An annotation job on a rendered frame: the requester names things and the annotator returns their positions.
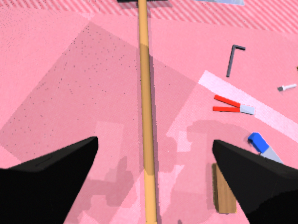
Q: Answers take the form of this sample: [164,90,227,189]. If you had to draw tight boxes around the dark grey l-shaped rod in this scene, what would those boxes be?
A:
[226,44,246,77]

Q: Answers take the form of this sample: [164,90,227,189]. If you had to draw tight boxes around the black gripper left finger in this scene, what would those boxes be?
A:
[0,136,98,224]

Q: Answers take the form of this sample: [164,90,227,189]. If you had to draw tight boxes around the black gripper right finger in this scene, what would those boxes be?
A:
[212,139,298,224]

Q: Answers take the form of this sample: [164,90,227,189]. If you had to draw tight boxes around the red-handled pliers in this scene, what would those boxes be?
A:
[213,95,256,115]

